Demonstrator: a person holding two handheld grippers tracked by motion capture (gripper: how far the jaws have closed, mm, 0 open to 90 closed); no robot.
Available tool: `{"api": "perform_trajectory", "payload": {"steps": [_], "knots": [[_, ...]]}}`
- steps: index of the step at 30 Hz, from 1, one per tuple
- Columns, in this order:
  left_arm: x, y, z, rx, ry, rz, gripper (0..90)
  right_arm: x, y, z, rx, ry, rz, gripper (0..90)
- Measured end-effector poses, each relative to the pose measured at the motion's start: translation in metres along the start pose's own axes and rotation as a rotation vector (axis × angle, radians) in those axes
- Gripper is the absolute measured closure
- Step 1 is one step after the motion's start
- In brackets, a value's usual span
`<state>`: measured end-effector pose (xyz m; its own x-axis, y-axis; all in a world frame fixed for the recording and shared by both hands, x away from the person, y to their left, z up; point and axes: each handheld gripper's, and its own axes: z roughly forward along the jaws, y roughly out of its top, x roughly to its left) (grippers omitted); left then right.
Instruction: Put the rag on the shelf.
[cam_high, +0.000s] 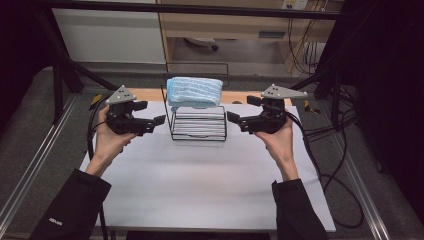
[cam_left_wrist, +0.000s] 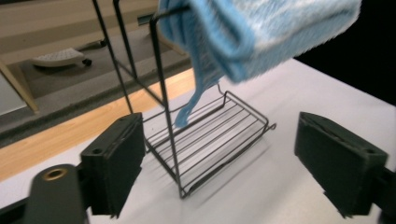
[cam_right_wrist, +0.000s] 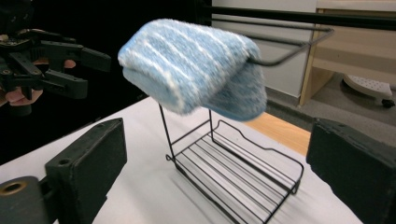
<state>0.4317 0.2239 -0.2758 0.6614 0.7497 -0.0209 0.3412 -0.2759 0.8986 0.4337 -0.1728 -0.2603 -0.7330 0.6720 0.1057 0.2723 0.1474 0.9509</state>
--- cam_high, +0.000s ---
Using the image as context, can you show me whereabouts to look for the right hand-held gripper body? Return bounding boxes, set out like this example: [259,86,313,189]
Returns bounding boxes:
[237,83,310,135]

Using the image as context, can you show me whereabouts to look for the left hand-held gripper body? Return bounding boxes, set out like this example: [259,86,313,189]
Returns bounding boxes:
[105,84,156,136]

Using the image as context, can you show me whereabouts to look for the black wire rack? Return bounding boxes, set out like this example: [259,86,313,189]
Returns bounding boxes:
[160,61,231,142]

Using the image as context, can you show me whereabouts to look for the blue striped towel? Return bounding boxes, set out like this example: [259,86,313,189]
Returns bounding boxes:
[165,76,225,110]

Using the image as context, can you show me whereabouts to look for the person's left hand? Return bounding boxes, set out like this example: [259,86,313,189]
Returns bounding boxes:
[94,105,138,162]

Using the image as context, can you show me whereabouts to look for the person's right hand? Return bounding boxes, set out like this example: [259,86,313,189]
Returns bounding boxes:
[254,117,295,165]

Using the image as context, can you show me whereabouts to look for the wooden table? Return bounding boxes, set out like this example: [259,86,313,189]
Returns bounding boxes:
[128,87,294,107]

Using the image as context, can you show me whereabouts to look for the yellow black tape strip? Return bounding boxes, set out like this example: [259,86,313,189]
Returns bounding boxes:
[303,99,322,116]
[88,93,104,112]

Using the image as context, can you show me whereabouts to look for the white table cover sheet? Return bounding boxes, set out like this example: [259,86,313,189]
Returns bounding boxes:
[79,101,337,234]

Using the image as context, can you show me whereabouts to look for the light wooden desk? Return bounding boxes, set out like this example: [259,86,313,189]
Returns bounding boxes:
[155,0,345,73]

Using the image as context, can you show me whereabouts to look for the white cabinet panel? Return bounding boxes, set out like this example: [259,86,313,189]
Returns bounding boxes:
[51,7,167,65]

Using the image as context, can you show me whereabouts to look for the office chair base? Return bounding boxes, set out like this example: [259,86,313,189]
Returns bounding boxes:
[183,36,220,52]

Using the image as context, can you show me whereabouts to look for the white power strip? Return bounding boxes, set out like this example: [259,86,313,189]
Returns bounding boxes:
[281,0,310,11]

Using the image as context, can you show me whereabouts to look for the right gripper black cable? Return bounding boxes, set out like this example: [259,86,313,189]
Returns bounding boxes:
[283,110,365,230]

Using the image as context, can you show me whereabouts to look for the bundle of black floor cables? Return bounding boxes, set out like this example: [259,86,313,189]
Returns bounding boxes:
[303,108,358,143]

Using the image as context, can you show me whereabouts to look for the black metal frame stand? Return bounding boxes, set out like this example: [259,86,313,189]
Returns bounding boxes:
[33,9,119,125]
[281,19,354,132]

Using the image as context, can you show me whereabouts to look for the hanging yellow and black cables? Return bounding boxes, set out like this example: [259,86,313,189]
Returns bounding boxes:
[286,9,326,76]

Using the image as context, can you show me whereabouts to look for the aluminium floor rail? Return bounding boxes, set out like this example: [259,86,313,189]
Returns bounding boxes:
[0,94,80,232]
[332,132,392,240]

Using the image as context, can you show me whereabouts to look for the black metal frame bar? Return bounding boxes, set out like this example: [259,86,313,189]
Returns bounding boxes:
[35,0,348,21]

